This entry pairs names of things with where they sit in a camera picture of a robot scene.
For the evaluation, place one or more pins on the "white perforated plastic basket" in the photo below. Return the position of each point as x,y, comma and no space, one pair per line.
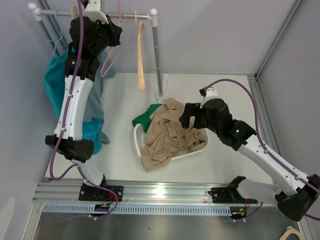
139,137

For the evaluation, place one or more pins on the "teal t shirt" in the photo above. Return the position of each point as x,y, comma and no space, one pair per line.
54,86

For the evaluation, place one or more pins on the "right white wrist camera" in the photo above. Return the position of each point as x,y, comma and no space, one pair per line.
208,94

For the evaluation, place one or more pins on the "wooden hanger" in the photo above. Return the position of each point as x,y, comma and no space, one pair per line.
74,12
140,68

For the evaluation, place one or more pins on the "beige t shirt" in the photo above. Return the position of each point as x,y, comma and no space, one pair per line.
166,138

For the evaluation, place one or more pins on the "aluminium corner frame post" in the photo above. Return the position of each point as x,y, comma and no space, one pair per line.
255,84

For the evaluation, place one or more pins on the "blue wire hanger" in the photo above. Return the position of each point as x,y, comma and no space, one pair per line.
60,44

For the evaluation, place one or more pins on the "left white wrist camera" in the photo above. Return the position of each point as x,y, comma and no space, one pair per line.
92,9

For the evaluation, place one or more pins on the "aluminium front rail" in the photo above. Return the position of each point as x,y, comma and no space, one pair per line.
135,192

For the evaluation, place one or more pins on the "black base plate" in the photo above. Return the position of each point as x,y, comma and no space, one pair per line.
225,195
93,194

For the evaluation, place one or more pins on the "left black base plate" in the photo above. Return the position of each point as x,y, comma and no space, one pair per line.
93,194

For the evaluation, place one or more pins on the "grey blue t shirt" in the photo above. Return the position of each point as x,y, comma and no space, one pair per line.
93,108

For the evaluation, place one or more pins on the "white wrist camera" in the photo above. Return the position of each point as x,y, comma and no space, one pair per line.
92,9
208,94

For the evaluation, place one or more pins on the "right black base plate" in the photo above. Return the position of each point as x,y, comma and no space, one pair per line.
225,195

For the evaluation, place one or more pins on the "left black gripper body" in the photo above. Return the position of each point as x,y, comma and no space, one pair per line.
103,33

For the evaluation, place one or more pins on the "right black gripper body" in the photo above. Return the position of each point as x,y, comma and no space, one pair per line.
206,123

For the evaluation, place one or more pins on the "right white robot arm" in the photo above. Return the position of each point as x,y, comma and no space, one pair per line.
293,191

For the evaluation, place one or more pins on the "white clothes rack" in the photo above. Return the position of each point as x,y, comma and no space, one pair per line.
152,17

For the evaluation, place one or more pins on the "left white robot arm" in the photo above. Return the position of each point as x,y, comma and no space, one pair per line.
67,138

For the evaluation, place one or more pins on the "green t shirt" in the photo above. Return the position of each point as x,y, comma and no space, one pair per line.
144,119

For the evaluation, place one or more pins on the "white slotted cable duct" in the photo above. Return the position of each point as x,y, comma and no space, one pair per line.
137,209

